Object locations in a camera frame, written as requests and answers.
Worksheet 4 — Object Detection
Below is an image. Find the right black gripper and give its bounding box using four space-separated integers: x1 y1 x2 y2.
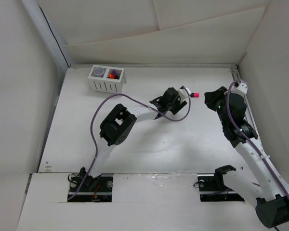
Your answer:
205 86 233 126

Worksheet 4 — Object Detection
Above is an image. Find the pink highlighter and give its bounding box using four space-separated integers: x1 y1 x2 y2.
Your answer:
192 93 200 98

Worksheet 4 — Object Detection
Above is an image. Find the purple highlighter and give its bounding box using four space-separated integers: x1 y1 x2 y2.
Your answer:
110 70 119 79

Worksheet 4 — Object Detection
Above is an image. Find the orange highlighter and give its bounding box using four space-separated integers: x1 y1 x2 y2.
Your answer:
108 74 115 79

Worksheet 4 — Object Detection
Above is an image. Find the clear jar of paper clips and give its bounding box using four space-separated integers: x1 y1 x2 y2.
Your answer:
92 67 105 77

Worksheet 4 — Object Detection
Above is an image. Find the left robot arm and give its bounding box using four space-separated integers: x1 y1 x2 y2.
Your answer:
79 86 192 191

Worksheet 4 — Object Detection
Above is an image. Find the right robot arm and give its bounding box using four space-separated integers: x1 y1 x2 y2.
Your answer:
204 84 289 228

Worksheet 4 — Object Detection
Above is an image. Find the white two-compartment organizer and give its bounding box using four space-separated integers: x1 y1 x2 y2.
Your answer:
88 64 127 94

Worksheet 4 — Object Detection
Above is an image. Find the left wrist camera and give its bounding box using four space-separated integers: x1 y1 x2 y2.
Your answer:
178 86 192 99

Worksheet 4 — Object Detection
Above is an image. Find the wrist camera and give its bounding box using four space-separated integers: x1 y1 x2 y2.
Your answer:
230 80 248 97
178 86 192 99

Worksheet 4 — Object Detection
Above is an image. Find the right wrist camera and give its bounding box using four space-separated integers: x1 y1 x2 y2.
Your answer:
230 80 248 97

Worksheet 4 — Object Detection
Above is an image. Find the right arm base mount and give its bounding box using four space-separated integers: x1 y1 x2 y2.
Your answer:
193 165 245 202

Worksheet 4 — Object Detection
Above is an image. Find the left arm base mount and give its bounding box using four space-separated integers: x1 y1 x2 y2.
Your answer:
67 173 113 203

